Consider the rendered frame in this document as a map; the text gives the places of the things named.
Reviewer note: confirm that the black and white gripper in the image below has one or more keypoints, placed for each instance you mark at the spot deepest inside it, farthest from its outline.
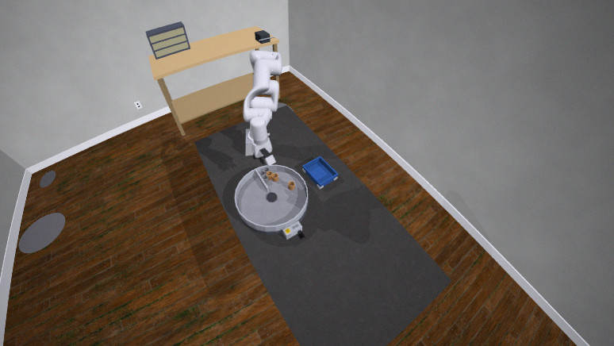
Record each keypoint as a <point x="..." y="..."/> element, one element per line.
<point x="256" y="150"/>

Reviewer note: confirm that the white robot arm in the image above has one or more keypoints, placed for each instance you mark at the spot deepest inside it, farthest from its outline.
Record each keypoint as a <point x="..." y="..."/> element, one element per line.
<point x="258" y="110"/>

